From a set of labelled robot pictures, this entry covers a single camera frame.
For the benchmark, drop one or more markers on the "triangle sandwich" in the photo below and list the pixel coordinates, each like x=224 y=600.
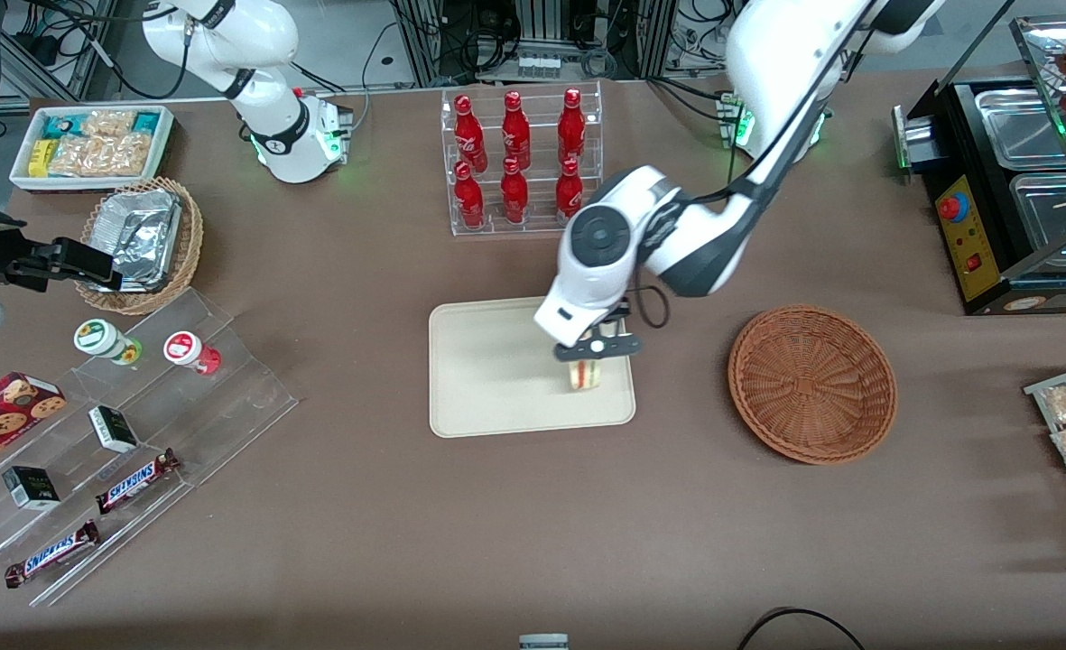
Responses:
x=588 y=375

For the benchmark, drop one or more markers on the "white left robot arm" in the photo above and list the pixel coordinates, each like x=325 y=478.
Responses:
x=605 y=235

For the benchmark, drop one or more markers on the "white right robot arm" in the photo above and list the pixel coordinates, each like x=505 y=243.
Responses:
x=271 y=135

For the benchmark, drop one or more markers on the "tan wicker basket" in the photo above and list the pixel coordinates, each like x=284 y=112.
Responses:
x=190 y=244

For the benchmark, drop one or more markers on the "cream plastic tray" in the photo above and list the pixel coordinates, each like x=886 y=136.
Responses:
x=487 y=370

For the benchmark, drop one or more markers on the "round brown wicker basket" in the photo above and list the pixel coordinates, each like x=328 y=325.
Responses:
x=812 y=384

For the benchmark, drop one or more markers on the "green lid cup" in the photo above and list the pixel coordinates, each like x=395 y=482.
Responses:
x=99 y=337

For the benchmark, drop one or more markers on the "aluminium foil container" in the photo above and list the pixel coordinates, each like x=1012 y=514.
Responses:
x=140 y=235

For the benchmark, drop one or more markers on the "white rectangular snack bin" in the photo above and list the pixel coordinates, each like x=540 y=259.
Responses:
x=23 y=176

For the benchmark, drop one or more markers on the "large clear cracker bag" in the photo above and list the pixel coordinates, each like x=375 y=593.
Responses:
x=99 y=155

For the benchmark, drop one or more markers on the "yellow snack packet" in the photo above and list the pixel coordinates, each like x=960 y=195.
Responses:
x=41 y=155

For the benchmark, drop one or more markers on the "red lid cup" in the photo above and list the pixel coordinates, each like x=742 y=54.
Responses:
x=185 y=348

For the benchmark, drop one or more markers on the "clear acrylic bottle rack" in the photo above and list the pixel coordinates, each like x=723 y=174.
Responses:
x=537 y=226

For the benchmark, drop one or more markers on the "teal snack packet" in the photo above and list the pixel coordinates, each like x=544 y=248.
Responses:
x=146 y=121
x=65 y=125

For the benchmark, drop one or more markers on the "small clear cracker bag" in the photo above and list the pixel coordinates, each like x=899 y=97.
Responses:
x=108 y=123

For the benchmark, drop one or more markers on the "red cola bottle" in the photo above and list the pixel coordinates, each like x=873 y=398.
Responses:
x=515 y=131
x=514 y=191
x=571 y=126
x=469 y=131
x=468 y=194
x=569 y=191

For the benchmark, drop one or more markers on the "small black carton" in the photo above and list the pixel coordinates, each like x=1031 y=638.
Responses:
x=113 y=429
x=32 y=487

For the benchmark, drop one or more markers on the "red cookie box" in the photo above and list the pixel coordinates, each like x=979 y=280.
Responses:
x=4 y=415

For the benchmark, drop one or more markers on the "clear acrylic stepped shelf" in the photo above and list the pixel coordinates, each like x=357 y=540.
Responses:
x=226 y=388

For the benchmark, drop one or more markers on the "snickers chocolate bar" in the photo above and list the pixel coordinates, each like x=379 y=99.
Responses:
x=135 y=481
x=50 y=553

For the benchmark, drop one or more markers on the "white power strip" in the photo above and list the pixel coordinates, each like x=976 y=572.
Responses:
x=537 y=65

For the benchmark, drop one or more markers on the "small grey device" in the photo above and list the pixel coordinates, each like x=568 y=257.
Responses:
x=543 y=642

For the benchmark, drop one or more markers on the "black food warmer yellow panel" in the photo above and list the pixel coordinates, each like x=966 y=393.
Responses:
x=984 y=244

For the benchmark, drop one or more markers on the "steel warmer pan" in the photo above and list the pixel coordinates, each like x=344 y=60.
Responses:
x=1052 y=212
x=1020 y=126

